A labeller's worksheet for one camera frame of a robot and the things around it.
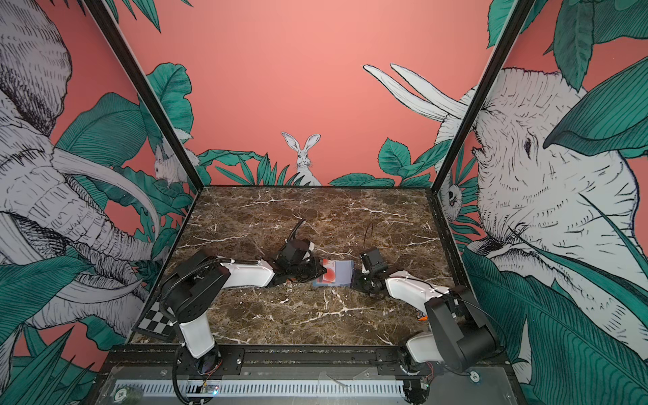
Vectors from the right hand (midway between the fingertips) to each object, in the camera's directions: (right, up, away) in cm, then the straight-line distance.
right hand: (350, 280), depth 89 cm
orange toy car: (+23, -11, -8) cm, 27 cm away
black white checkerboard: (-63, -10, -11) cm, 64 cm away
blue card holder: (-2, +1, +4) cm, 4 cm away
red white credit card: (-7, +1, +2) cm, 8 cm away
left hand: (-7, +5, 0) cm, 8 cm away
